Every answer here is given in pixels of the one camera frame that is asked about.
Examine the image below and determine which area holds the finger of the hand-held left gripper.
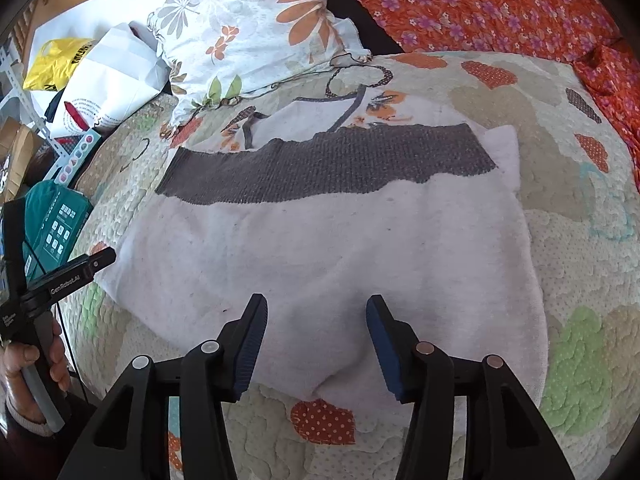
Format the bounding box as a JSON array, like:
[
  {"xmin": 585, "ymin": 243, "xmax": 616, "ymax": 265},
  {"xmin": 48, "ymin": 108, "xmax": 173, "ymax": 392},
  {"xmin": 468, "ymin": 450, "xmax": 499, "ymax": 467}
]
[{"xmin": 20, "ymin": 248, "xmax": 117, "ymax": 312}]

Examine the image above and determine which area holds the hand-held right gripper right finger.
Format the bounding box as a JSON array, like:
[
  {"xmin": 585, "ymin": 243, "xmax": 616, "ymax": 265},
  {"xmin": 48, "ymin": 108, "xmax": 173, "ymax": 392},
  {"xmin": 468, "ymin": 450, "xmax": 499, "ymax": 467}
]
[{"xmin": 365, "ymin": 294, "xmax": 576, "ymax": 480}]

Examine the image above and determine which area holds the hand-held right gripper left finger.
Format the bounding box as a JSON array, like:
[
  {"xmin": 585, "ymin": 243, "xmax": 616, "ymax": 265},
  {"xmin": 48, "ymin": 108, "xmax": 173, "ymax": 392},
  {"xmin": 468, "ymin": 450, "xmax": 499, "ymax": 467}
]
[{"xmin": 60, "ymin": 292, "xmax": 269, "ymax": 480}]

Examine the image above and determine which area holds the pink embroidered sweater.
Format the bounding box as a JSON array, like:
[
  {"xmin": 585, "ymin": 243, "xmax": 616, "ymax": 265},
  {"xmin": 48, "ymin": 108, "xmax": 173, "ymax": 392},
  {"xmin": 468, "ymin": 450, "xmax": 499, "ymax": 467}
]
[{"xmin": 102, "ymin": 77, "xmax": 549, "ymax": 434}]

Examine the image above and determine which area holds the person's left forearm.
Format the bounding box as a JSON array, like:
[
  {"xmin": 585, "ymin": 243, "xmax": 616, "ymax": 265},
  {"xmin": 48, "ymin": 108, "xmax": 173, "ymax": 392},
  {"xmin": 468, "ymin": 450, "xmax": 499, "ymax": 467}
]
[{"xmin": 0, "ymin": 400, "xmax": 86, "ymax": 480}]

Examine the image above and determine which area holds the person's left hand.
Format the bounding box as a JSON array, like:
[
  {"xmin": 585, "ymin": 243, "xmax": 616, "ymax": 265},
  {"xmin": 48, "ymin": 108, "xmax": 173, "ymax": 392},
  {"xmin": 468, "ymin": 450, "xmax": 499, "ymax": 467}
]
[{"xmin": 0, "ymin": 319, "xmax": 74, "ymax": 426}]

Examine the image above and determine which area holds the green cardboard box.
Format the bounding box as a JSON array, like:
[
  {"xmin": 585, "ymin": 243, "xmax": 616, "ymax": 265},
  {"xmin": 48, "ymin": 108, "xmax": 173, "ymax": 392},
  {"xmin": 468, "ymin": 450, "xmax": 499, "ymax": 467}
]
[{"xmin": 22, "ymin": 180, "xmax": 94, "ymax": 282}]

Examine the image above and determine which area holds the brown cardboard box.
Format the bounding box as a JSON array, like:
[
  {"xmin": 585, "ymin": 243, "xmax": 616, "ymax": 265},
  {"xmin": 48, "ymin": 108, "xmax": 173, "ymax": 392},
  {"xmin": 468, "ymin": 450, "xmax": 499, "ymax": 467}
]
[{"xmin": 0, "ymin": 122, "xmax": 44, "ymax": 202}]

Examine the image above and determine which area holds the long colourful dotted box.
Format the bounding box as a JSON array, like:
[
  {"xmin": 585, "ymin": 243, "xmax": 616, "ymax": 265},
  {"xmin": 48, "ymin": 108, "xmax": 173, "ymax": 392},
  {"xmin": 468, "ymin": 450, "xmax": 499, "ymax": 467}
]
[{"xmin": 42, "ymin": 127, "xmax": 104, "ymax": 191}]

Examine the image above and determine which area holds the yellow plastic bag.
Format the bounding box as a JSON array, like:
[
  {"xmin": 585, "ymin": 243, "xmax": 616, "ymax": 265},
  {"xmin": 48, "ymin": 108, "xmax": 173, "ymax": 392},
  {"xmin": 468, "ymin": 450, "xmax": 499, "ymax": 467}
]
[{"xmin": 24, "ymin": 37, "xmax": 99, "ymax": 94}]

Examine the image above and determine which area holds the white paper bag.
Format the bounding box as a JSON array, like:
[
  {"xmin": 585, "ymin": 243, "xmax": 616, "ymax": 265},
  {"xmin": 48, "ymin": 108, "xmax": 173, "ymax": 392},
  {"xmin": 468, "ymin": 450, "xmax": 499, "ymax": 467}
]
[{"xmin": 47, "ymin": 22, "xmax": 171, "ymax": 139}]

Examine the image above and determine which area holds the quilted heart pattern bedspread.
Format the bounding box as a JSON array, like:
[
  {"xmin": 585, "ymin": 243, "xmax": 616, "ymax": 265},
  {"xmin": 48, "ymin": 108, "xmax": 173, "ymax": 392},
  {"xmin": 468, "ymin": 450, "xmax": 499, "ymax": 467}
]
[{"xmin": 60, "ymin": 50, "xmax": 640, "ymax": 480}]

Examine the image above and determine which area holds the white floral pillow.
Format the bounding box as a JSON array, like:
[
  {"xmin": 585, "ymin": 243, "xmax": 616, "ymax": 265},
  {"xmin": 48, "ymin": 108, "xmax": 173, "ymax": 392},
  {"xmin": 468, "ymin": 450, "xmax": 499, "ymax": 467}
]
[{"xmin": 147, "ymin": 0, "xmax": 374, "ymax": 127}]

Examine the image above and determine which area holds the perforated metal rack post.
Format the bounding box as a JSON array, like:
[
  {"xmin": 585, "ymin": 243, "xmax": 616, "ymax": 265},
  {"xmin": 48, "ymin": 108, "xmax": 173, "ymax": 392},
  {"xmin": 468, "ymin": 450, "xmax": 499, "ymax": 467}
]
[{"xmin": 0, "ymin": 42, "xmax": 71, "ymax": 162}]

